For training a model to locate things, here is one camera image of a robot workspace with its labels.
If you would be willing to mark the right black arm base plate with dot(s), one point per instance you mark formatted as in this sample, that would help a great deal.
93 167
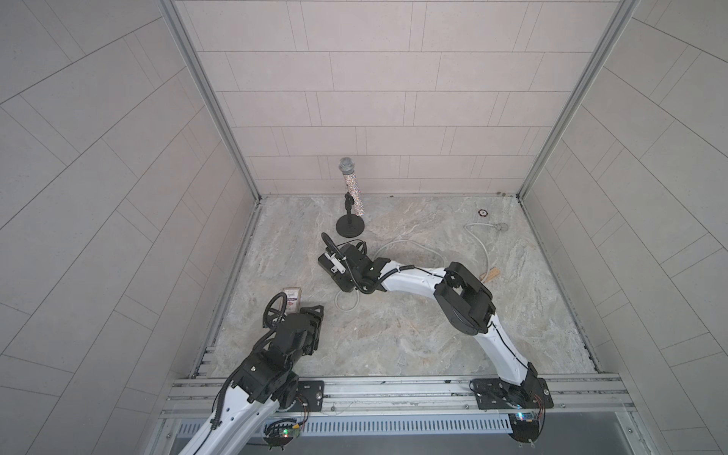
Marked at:
493 393

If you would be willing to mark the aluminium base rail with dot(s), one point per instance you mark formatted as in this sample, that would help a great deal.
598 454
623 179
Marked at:
350 396

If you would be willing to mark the glitter microphone on stand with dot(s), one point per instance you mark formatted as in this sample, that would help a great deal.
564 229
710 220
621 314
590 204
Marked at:
351 224

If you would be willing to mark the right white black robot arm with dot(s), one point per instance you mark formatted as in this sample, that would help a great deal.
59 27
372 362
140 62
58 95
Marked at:
468 306

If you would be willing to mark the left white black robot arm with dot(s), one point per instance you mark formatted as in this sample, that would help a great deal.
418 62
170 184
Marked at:
264 382

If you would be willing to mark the right circuit board with wires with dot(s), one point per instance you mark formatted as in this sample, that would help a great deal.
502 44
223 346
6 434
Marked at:
525 427

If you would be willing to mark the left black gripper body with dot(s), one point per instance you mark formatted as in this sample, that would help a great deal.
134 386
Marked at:
310 336

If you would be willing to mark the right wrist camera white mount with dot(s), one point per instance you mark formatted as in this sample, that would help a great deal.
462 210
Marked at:
336 265

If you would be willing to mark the white vent grille strip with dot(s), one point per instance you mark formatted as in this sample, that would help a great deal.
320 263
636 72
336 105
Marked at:
330 425

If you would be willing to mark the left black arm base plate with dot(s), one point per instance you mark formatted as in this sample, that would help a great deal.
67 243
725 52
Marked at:
308 398

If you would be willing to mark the circuit board with wires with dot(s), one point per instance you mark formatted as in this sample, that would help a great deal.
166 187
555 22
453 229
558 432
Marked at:
281 432
525 427

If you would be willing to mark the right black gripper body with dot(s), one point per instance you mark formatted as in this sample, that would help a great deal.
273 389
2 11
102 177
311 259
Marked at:
351 275

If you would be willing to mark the left circuit board with wires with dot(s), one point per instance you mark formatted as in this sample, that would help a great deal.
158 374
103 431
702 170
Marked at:
281 432

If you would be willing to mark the small white red card box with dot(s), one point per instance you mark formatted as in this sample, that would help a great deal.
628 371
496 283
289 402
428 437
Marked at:
293 299

